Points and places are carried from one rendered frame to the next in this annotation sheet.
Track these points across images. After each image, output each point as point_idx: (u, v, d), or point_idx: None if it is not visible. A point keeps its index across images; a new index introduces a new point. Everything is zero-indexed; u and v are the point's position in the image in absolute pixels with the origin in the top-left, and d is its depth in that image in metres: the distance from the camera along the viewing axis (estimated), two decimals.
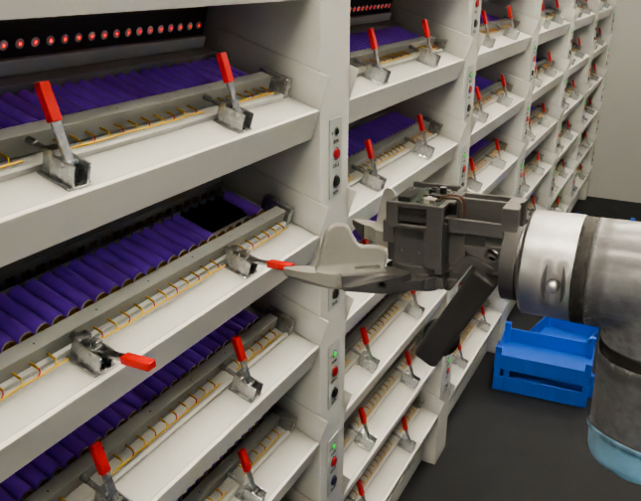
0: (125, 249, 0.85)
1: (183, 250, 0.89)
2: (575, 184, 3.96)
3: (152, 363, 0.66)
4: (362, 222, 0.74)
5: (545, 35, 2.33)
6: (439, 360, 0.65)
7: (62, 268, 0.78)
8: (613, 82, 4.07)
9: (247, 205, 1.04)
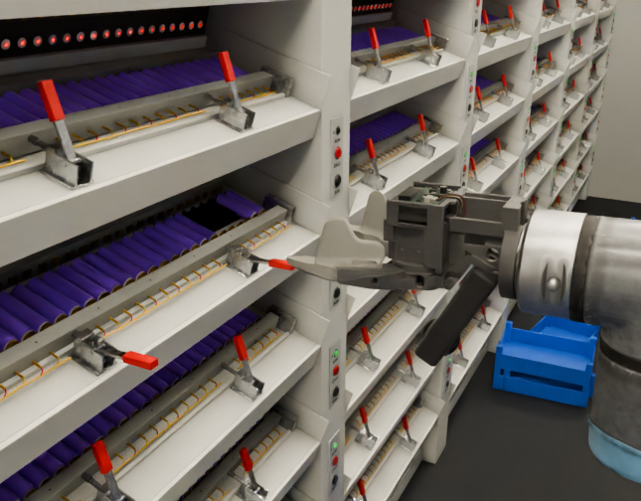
0: (127, 248, 0.85)
1: (185, 249, 0.89)
2: (575, 184, 3.97)
3: (154, 362, 0.66)
4: None
5: (546, 35, 2.33)
6: (439, 360, 0.65)
7: (64, 267, 0.78)
8: (613, 82, 4.07)
9: (249, 204, 1.04)
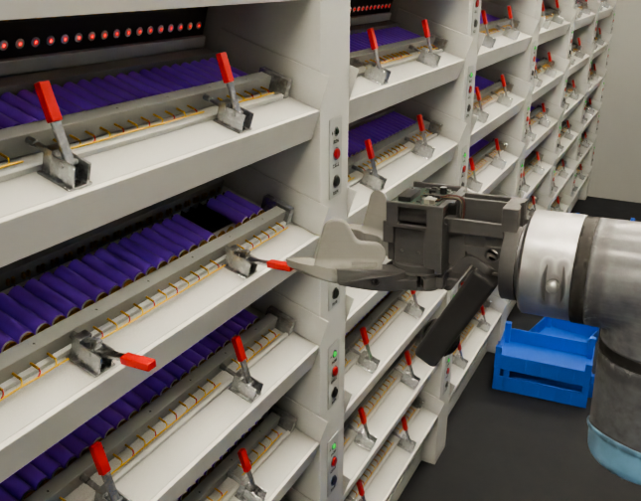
0: (125, 249, 0.85)
1: (183, 250, 0.89)
2: (575, 184, 3.96)
3: (152, 363, 0.66)
4: None
5: (545, 35, 2.33)
6: (439, 360, 0.65)
7: (62, 268, 0.78)
8: (613, 82, 4.07)
9: (247, 205, 1.04)
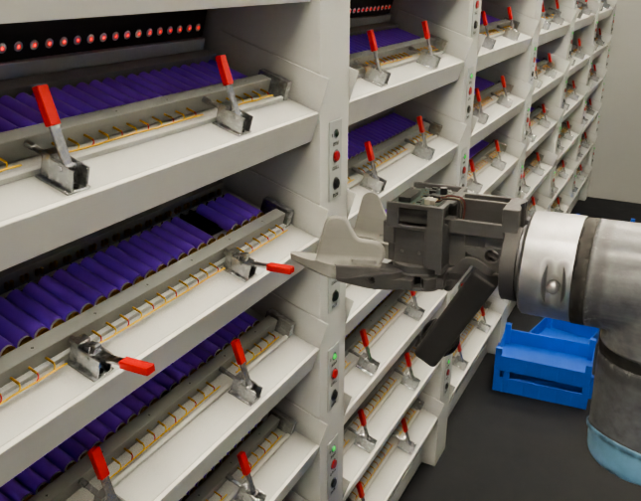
0: (124, 251, 0.85)
1: (183, 252, 0.88)
2: (575, 185, 3.96)
3: (151, 367, 0.65)
4: None
5: (545, 36, 2.33)
6: (439, 360, 0.65)
7: (61, 271, 0.78)
8: (613, 83, 4.07)
9: (247, 207, 1.03)
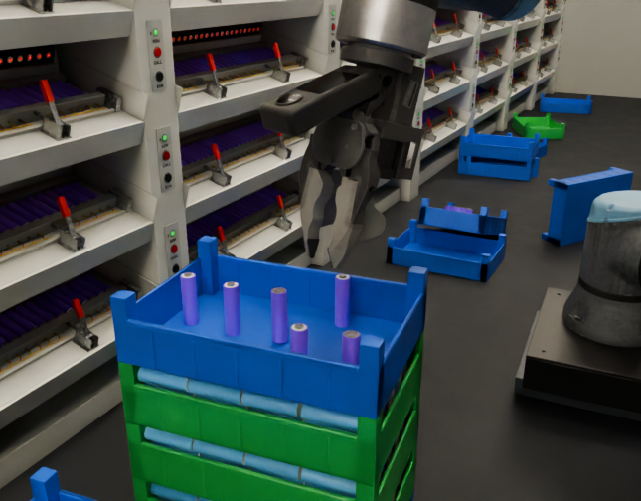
0: None
1: None
2: None
3: None
4: (340, 255, 0.69)
5: None
6: (268, 100, 0.63)
7: None
8: None
9: None
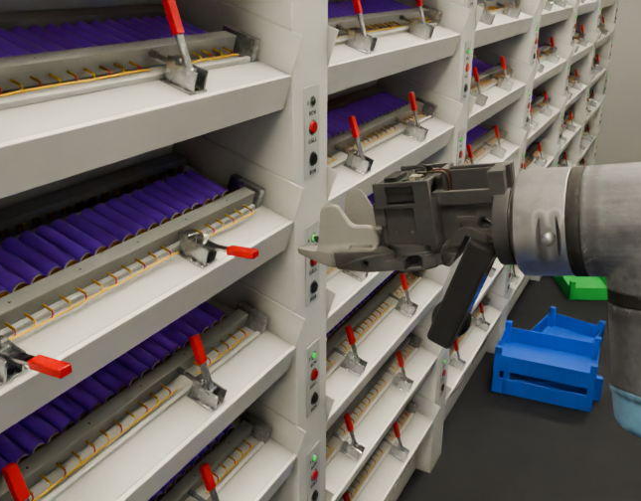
0: (58, 232, 0.72)
1: (128, 234, 0.76)
2: None
3: (67, 368, 0.53)
4: None
5: (547, 17, 2.20)
6: (452, 340, 0.64)
7: None
8: (616, 74, 3.94)
9: (212, 185, 0.91)
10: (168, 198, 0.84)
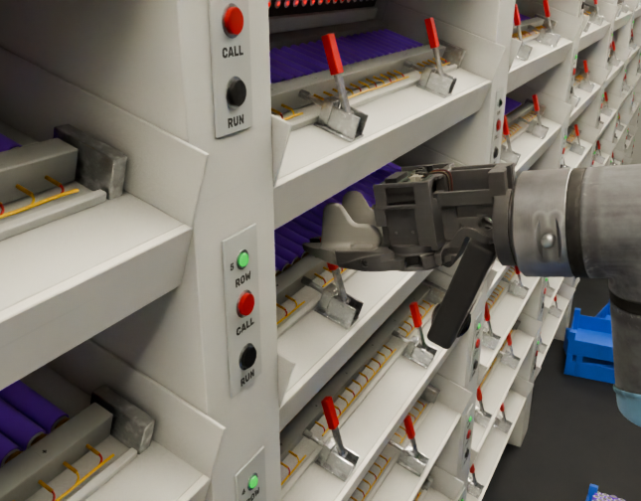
0: (317, 207, 0.87)
1: None
2: None
3: None
4: None
5: (617, 23, 2.34)
6: (452, 341, 0.64)
7: None
8: None
9: None
10: (379, 181, 0.99)
